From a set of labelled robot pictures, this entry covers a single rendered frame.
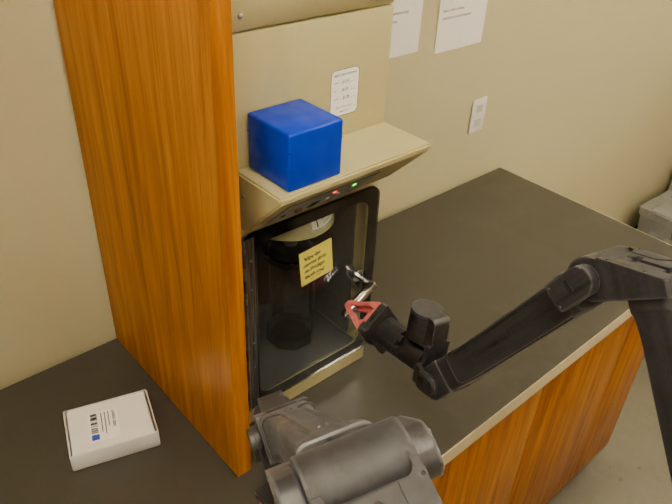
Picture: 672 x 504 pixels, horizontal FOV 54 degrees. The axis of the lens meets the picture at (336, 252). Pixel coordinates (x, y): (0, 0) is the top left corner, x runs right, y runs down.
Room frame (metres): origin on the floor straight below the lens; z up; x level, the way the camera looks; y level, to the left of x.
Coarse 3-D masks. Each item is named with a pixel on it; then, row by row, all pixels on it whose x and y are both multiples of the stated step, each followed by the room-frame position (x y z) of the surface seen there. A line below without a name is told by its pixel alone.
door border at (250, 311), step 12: (252, 240) 0.90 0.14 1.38; (252, 252) 0.90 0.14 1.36; (252, 264) 0.90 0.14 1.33; (252, 276) 0.90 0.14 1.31; (252, 288) 0.90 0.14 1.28; (252, 300) 0.89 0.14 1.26; (252, 312) 0.89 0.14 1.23; (252, 324) 0.89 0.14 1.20; (252, 336) 0.89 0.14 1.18; (252, 348) 0.89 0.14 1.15; (252, 360) 0.89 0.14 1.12; (252, 372) 0.89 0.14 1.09; (252, 384) 0.89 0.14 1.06; (252, 396) 0.89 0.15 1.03; (252, 408) 0.89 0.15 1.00
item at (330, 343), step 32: (288, 224) 0.95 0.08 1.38; (320, 224) 1.00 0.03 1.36; (352, 224) 1.05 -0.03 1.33; (256, 256) 0.90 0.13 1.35; (288, 256) 0.95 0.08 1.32; (352, 256) 1.05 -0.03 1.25; (256, 288) 0.90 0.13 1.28; (288, 288) 0.95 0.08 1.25; (320, 288) 1.00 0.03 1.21; (352, 288) 1.06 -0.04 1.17; (288, 320) 0.95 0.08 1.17; (320, 320) 1.00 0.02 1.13; (288, 352) 0.95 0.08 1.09; (320, 352) 1.00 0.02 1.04; (352, 352) 1.07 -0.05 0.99; (288, 384) 0.95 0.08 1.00
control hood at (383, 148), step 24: (360, 144) 1.01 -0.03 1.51; (384, 144) 1.01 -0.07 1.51; (408, 144) 1.02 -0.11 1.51; (360, 168) 0.92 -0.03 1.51; (384, 168) 0.97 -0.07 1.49; (240, 192) 0.88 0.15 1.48; (264, 192) 0.83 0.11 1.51; (288, 192) 0.83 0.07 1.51; (312, 192) 0.85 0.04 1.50; (240, 216) 0.88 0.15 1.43; (264, 216) 0.84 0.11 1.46
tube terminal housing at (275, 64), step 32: (256, 32) 0.92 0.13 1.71; (288, 32) 0.96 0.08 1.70; (320, 32) 1.00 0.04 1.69; (352, 32) 1.05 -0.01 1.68; (384, 32) 1.10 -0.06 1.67; (256, 64) 0.92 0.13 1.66; (288, 64) 0.96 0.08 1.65; (320, 64) 1.00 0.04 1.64; (352, 64) 1.05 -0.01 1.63; (384, 64) 1.10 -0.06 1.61; (256, 96) 0.92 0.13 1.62; (288, 96) 0.96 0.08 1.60; (320, 96) 1.01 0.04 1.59; (384, 96) 1.11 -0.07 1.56; (352, 128) 1.06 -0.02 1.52; (352, 192) 1.06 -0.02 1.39
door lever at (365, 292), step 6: (360, 270) 1.07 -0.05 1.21; (354, 276) 1.05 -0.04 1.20; (360, 276) 1.05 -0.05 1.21; (366, 282) 1.04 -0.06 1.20; (372, 282) 1.03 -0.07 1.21; (366, 288) 1.02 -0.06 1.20; (372, 288) 1.02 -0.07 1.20; (360, 294) 1.01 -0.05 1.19; (366, 294) 1.01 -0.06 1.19; (354, 300) 1.01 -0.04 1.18; (360, 300) 1.00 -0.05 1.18; (354, 306) 0.99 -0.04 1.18; (342, 312) 0.99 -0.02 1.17; (348, 318) 0.98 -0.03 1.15
